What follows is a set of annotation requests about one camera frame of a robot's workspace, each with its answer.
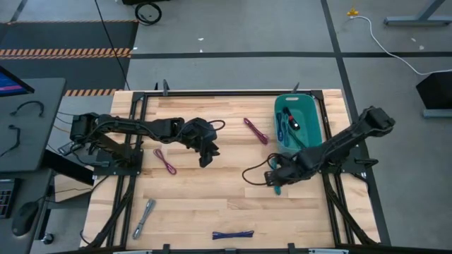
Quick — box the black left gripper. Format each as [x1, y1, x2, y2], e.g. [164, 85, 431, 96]
[182, 117, 221, 169]

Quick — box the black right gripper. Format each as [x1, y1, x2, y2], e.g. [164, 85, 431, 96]
[264, 150, 312, 188]

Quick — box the red and black tool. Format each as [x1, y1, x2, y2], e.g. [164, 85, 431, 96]
[282, 106, 302, 132]

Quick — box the teal plastic bin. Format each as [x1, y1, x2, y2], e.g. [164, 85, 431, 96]
[273, 93, 323, 156]

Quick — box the grey side desk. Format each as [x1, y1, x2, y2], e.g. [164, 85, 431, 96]
[0, 78, 67, 173]

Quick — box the black floor mat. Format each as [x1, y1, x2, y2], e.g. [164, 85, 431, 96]
[0, 20, 140, 91]

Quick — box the black box on grey base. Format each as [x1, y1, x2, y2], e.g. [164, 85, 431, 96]
[415, 70, 452, 119]

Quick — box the black computer mouse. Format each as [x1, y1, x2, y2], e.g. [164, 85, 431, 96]
[11, 200, 40, 238]

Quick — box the black keyboard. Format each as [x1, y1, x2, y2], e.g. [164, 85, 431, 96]
[0, 179, 16, 219]

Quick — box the computer monitor with blue screen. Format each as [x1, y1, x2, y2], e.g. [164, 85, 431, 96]
[0, 66, 35, 98]

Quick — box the grey metal table foot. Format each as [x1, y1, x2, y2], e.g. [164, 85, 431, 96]
[383, 0, 452, 28]

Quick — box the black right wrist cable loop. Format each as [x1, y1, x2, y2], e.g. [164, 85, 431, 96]
[242, 152, 280, 186]

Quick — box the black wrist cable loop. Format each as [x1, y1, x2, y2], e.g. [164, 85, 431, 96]
[207, 119, 227, 133]
[242, 152, 280, 186]

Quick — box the black left wrist cable loop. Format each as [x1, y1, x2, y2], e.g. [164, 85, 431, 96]
[207, 119, 227, 133]

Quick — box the black aluminium table frame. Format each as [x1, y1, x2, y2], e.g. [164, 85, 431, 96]
[84, 90, 393, 254]

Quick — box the grey USB-C cable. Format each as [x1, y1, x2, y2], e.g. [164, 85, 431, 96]
[131, 198, 157, 241]

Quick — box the long thin black cable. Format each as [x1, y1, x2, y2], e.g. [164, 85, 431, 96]
[94, 0, 131, 91]

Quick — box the coiled black floor cable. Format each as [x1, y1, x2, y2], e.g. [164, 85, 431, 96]
[134, 1, 163, 27]

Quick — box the white floor cable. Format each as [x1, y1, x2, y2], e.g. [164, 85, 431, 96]
[349, 15, 452, 76]

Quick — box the curved black desk cable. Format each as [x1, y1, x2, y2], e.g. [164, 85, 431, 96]
[10, 100, 45, 119]

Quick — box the hooked black desk cable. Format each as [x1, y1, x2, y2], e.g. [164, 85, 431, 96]
[0, 123, 21, 158]

